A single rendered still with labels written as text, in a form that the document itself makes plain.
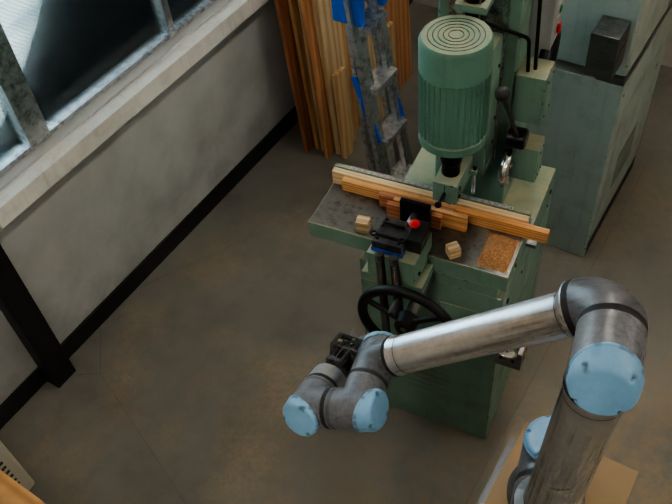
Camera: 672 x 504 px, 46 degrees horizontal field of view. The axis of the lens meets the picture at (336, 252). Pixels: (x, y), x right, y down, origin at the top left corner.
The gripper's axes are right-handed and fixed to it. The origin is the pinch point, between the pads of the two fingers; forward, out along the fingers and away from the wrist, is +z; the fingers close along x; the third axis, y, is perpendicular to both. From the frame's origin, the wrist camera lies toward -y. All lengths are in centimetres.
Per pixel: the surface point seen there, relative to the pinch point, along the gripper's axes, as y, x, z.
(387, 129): 7, 46, 129
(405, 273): 9.4, -1.7, 22.0
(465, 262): 11.6, -14.9, 32.8
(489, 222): 19, -17, 45
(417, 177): 16, 14, 71
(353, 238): 9.7, 18.2, 31.9
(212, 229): -53, 120, 113
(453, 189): 30.2, -7.5, 36.6
